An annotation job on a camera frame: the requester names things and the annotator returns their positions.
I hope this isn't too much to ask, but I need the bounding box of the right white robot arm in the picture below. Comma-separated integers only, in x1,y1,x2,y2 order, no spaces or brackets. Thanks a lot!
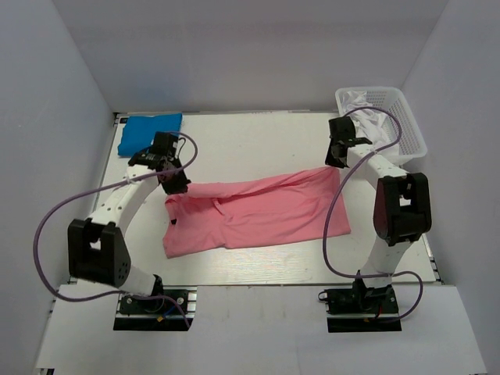
325,116,432,312

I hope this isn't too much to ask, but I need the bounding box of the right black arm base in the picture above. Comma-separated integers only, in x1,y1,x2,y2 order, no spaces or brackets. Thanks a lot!
318,279,402,333

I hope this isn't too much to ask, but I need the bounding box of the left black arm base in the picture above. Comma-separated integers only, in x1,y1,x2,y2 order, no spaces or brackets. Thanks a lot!
113,287,197,332

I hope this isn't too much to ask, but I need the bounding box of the white plastic basket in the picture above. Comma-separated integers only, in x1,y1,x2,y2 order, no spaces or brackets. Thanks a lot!
335,86,427,165

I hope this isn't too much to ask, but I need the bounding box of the pink t shirt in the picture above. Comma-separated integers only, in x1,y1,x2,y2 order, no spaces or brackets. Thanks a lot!
163,166,351,259

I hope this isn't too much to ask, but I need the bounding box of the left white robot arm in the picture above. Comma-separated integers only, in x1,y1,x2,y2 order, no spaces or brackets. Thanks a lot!
67,131,191,312

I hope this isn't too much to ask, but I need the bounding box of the folded blue t shirt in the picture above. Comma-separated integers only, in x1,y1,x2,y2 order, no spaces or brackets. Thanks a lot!
117,113,183,158

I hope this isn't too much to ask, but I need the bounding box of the white crumpled t shirt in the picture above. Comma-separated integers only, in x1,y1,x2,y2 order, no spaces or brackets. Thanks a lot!
339,90,393,148

